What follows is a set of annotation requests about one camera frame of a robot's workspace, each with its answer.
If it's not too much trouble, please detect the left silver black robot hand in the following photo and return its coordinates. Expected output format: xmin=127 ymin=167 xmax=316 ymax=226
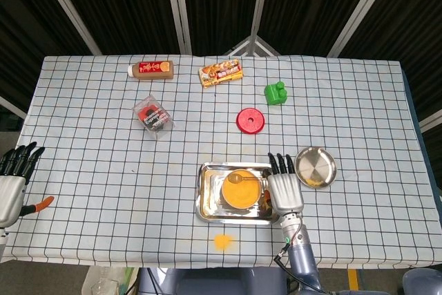
xmin=0 ymin=141 xmax=55 ymax=229

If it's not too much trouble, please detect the green toy building block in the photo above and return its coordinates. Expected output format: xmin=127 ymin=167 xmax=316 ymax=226
xmin=264 ymin=81 xmax=289 ymax=106

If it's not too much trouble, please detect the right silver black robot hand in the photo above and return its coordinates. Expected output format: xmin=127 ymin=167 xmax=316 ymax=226
xmin=262 ymin=152 xmax=305 ymax=215

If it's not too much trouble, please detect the clear box of coffee capsules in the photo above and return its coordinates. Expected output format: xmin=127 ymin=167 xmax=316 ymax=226
xmin=132 ymin=94 xmax=176 ymax=140

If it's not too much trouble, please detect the spilled yellow powder heap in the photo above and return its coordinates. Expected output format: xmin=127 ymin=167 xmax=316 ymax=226
xmin=213 ymin=233 xmax=238 ymax=251

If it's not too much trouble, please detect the white bowl of yellow powder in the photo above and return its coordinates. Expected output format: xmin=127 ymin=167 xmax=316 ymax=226
xmin=221 ymin=169 xmax=262 ymax=209

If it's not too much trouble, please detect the red plastic disc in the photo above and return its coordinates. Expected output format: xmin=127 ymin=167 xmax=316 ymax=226
xmin=236 ymin=108 xmax=266 ymax=135

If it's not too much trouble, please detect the dark folding screen white frame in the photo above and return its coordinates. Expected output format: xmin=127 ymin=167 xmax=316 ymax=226
xmin=0 ymin=0 xmax=442 ymax=133

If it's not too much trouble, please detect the clear plastic bag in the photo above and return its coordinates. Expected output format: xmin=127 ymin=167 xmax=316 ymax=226
xmin=81 ymin=266 xmax=139 ymax=295

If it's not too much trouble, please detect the rectangular steel tray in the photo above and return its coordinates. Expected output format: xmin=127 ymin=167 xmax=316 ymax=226
xmin=195 ymin=162 xmax=281 ymax=226

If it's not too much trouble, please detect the white grid-patterned tablecloth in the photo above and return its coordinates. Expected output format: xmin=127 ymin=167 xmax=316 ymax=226
xmin=1 ymin=55 xmax=438 ymax=270

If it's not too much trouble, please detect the metal spoon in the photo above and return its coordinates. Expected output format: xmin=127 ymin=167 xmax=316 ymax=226
xmin=227 ymin=172 xmax=269 ymax=185

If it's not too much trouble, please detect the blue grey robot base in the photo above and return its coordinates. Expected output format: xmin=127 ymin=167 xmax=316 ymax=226
xmin=137 ymin=267 xmax=289 ymax=295

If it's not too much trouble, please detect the brown drink bottle red label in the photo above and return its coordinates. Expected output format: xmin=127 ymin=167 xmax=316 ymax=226
xmin=127 ymin=60 xmax=174 ymax=82

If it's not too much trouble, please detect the oval steel plate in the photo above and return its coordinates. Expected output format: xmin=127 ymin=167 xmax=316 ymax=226
xmin=294 ymin=146 xmax=338 ymax=189

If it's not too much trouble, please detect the yellow curry box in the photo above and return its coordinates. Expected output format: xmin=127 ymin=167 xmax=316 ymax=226
xmin=198 ymin=59 xmax=244 ymax=89

